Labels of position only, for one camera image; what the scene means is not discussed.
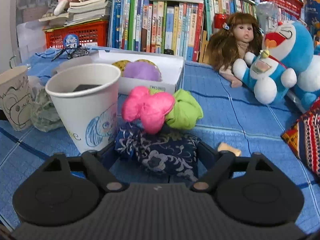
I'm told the miniature black bicycle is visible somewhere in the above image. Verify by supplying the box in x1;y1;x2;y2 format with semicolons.
51;45;89;61

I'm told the row of upright books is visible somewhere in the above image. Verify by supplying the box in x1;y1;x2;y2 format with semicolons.
106;0;209;62

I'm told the right row of books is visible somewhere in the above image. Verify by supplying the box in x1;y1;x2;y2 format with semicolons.
205;0;301;32

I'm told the gold sequin soft pouch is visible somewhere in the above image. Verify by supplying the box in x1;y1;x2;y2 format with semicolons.
112;59;159;74

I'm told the purple soft pouch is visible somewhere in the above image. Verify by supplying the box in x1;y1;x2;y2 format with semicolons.
123;61;162;81

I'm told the brown haired doll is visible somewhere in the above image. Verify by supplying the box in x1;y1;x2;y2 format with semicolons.
204;12;263;88

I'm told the paper cup with black doodles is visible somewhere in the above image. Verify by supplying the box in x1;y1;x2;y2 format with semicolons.
0;66;32;131

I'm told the pink and green soft toy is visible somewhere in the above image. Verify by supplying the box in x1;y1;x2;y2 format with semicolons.
121;86;204;134

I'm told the white paper cup blue drawing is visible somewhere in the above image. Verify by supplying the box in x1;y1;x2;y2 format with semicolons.
45;63;121;153

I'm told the red soda can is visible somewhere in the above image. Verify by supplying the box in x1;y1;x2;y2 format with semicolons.
213;14;228;34

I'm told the colourful patterned cushion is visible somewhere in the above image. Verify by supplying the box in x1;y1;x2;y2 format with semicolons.
281;99;320;176

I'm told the blue cardboard box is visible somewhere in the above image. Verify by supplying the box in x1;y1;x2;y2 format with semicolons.
304;0;320;31

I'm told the red plastic crate left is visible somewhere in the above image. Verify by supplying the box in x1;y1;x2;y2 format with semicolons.
44;20;109;49

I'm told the stack of worn books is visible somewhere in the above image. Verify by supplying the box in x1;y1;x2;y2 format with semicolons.
39;0;112;28

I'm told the green crumpled mesh ball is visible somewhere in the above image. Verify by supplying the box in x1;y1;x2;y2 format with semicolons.
30;88;63;132

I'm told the small Doraemon plush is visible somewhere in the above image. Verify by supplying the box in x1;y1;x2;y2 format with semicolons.
232;49;297;105

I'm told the white cardboard box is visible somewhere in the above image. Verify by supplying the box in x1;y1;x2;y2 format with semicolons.
52;49;184;95

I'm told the blue table cloth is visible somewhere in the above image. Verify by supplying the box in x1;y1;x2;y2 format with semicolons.
1;61;319;233

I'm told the large Doraemon plush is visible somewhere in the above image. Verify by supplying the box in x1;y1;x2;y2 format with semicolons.
262;21;319;112

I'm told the navy floral soft pouch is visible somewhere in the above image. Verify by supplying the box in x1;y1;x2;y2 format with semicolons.
115;122;200;181

